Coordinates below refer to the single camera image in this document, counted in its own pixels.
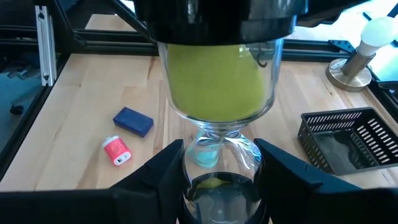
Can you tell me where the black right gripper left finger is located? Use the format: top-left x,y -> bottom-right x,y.
0,139 -> 185,224

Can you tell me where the light bulb on brass base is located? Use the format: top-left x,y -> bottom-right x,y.
325,16 -> 398,93

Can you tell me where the red usb wall charger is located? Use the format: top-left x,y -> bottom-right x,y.
101,134 -> 132,167

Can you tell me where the black aluminium table frame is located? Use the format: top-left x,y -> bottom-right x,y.
0,0 -> 398,181

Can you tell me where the silver aluminium extrusion bar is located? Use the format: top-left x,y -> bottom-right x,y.
34,5 -> 58,87

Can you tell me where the dark blue rectangular box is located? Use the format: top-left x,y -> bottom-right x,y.
112,106 -> 155,138

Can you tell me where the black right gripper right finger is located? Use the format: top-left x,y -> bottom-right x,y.
254,138 -> 398,224

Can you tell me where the black slotted plastic basket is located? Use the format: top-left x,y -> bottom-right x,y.
297,107 -> 398,176

